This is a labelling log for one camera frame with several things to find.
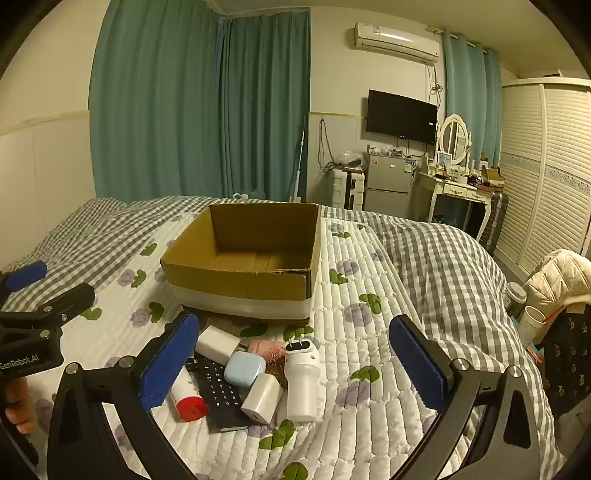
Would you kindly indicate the dark floral cloth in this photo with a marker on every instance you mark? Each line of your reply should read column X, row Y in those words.
column 568, row 364

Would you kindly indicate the white cube charger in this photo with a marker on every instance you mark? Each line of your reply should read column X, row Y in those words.
column 261, row 399

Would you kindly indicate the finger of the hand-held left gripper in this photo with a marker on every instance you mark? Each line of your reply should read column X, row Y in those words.
column 69, row 299
column 25, row 275

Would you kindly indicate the person's left hand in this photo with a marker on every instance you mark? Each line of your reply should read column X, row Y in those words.
column 19, row 408

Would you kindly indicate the clear plastic bag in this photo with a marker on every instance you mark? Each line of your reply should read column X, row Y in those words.
column 348, row 158

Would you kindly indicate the cream puffer jacket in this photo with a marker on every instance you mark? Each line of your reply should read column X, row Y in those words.
column 558, row 277

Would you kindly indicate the white suitcase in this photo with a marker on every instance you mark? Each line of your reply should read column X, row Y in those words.
column 346, row 187

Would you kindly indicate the narrow teal curtain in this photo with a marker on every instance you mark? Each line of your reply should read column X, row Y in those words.
column 468, row 92

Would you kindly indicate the black wall television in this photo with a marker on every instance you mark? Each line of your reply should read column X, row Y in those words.
column 401, row 115

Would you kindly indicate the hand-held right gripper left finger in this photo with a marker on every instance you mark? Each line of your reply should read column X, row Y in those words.
column 167, row 367

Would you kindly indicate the light blue earbuds case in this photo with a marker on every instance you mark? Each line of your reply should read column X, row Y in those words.
column 244, row 368

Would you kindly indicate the grey checked bedsheet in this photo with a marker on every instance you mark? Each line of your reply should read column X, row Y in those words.
column 438, row 263

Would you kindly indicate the white power adapter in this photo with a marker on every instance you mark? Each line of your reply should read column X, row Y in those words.
column 216, row 344

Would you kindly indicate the white louvred wardrobe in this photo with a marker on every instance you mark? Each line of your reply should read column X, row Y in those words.
column 545, row 175

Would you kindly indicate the teal corner curtain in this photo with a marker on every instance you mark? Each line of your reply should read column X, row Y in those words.
column 268, row 106

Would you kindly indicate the white air conditioner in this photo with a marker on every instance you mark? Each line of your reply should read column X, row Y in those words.
column 397, row 41

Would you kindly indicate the white tube with red cap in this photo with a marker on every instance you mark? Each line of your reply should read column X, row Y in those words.
column 187, row 399

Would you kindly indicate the small picture frame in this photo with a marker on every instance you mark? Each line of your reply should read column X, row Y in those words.
column 444, row 159

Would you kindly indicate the cardboard box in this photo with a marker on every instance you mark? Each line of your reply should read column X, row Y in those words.
column 240, row 281

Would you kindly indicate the white vanity table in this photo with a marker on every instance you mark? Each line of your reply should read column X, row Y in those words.
column 455, row 189

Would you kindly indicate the white cylindrical device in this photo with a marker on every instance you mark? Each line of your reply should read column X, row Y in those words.
column 302, row 383

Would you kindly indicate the silver small fridge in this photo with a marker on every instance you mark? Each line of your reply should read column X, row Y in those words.
column 387, row 184

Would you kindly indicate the beige paper cup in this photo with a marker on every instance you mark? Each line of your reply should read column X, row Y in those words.
column 532, row 325

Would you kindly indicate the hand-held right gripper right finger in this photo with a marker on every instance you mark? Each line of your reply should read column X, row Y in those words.
column 421, row 367

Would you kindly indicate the oval vanity mirror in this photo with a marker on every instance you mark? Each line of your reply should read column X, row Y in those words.
column 453, row 136

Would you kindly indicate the wide teal curtain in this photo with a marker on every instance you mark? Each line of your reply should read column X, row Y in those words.
column 157, row 101

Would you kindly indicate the dark suitcase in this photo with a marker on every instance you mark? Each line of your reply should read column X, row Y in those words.
column 495, row 221

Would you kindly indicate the lidded drink cup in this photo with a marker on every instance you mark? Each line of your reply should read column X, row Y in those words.
column 515, row 297

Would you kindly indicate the black remote control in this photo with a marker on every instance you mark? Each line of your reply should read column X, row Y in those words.
column 221, row 399

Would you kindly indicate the white pole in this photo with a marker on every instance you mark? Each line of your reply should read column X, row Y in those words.
column 298, row 166

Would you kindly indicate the pink small case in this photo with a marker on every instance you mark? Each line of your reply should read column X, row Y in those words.
column 263, row 346

